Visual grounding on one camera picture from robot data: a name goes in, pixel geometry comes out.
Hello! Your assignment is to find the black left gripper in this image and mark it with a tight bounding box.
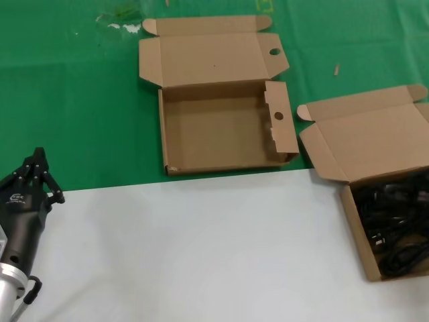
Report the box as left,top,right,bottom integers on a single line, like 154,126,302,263
0,146,66,271

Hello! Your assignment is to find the cardboard box with round holes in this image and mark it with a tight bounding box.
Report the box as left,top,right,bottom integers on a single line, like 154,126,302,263
138,15,300,176

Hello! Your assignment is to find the green table cloth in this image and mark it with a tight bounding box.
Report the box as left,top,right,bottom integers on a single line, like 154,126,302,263
0,0,429,195

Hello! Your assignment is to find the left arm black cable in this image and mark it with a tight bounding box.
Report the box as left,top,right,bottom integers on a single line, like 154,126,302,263
9,274,44,322

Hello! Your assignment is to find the cardboard box holding cables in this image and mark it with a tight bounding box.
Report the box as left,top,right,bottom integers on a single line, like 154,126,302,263
296,85,429,282

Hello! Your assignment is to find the pile of black cables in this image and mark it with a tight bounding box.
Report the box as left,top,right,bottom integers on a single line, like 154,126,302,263
350,169,429,278

